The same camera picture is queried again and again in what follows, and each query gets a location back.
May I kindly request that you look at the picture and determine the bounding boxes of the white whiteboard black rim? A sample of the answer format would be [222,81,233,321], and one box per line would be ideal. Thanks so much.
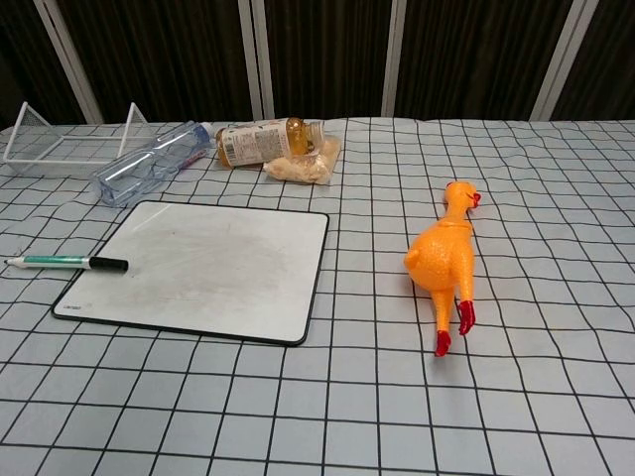
[51,199,331,347]

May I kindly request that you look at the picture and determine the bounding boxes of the white black checked tablecloth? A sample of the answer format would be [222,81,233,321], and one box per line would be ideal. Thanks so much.
[0,117,635,476]

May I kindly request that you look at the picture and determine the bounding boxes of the green white marker pen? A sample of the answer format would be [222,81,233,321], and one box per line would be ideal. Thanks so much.
[3,254,130,273]

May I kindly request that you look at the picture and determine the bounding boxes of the white wire mesh rack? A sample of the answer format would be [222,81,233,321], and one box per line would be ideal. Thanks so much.
[2,101,153,179]

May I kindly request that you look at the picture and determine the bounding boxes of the dark folding screen white frames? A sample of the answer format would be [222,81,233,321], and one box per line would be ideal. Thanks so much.
[0,0,635,125]

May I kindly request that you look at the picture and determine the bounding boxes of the amber tea bottle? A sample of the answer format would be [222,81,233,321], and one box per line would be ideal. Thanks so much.
[213,116,324,170]

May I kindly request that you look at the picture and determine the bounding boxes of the orange rubber chicken toy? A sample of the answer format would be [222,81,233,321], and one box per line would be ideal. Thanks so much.
[404,180,483,358]

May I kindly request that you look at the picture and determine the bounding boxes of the clear bag of beige snack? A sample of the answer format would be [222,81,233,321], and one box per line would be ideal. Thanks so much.
[262,137,343,187]

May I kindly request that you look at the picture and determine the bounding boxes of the clear plastic water bottle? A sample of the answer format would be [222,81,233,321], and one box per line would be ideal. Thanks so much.
[90,121,215,207]

